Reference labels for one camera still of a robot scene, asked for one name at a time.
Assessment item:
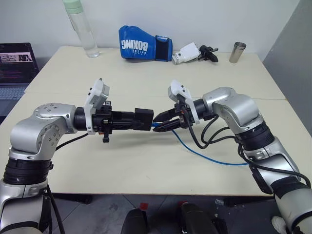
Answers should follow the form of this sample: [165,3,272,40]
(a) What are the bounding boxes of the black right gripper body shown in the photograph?
[173,102,194,129]

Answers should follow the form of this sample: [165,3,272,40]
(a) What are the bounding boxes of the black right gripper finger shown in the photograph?
[153,118,182,134]
[155,109,177,122]

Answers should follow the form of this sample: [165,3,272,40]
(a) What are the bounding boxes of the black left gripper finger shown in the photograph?
[112,111,137,121]
[112,119,150,132]

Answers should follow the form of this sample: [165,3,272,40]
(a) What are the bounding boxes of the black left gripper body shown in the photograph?
[92,100,116,144]

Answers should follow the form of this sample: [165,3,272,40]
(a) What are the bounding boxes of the small black box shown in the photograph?
[133,107,155,132]

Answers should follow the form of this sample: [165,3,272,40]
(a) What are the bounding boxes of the blue Ethernet cable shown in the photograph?
[151,122,250,167]

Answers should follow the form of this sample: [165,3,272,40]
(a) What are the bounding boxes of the white and black robotic hand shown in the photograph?
[171,42,219,65]

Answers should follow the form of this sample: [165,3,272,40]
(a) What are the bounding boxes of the blue boxing glove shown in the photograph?
[118,25,174,62]

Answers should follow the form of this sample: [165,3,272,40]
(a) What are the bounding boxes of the metal cup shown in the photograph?
[229,41,248,64]

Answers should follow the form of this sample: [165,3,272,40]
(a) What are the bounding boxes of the clear green-capped water bottle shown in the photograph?
[62,0,100,59]

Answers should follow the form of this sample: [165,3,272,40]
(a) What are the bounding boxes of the dark rounded shape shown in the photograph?
[121,208,149,234]
[178,201,229,234]

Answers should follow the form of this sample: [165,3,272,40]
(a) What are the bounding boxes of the open laptop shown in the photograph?
[0,42,40,118]

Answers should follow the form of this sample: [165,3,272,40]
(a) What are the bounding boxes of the white shoe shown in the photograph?
[271,215,286,234]

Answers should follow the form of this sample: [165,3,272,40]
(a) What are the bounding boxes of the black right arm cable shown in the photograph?
[187,114,312,190]

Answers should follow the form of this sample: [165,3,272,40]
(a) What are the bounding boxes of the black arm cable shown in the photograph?
[187,114,312,190]
[43,133,89,234]

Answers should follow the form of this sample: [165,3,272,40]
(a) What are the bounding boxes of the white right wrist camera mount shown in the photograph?
[167,79,201,124]

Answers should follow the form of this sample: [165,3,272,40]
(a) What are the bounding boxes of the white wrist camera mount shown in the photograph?
[167,79,201,124]
[83,78,111,136]

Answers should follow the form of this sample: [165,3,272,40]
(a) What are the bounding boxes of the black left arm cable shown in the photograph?
[43,133,89,234]

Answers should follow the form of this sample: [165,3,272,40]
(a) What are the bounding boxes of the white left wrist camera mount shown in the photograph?
[83,78,111,136]

